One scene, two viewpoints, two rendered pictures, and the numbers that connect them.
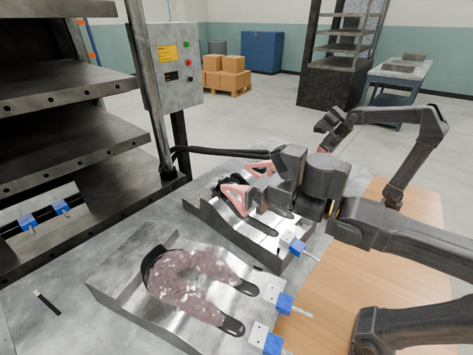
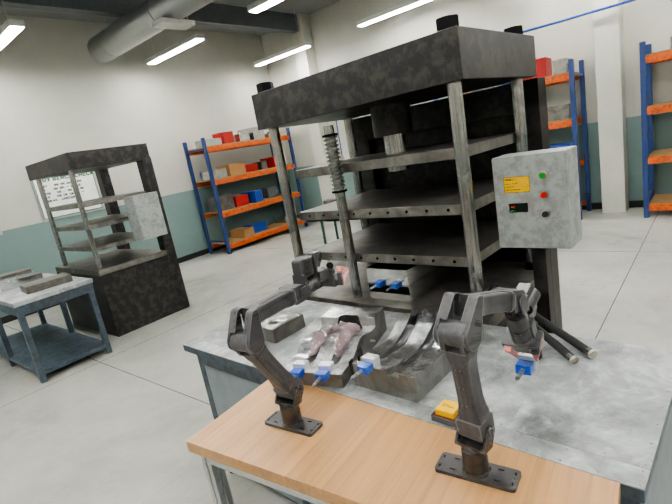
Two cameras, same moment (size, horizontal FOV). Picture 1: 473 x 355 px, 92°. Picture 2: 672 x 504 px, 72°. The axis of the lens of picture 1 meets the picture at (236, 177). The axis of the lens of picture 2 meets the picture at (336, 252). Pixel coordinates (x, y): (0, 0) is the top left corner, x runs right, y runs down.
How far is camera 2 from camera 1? 173 cm
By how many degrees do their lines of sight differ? 85
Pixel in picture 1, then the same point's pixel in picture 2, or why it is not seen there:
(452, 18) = not seen: outside the picture
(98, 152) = (426, 257)
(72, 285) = not seen: hidden behind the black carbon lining
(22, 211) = (379, 275)
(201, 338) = (302, 349)
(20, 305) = not seen: hidden behind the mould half
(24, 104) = (394, 212)
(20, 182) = (383, 257)
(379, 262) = (378, 447)
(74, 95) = (418, 211)
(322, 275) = (359, 407)
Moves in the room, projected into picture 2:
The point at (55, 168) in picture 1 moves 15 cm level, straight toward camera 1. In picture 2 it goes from (400, 257) to (380, 265)
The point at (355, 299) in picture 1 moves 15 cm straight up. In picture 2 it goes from (336, 424) to (327, 382)
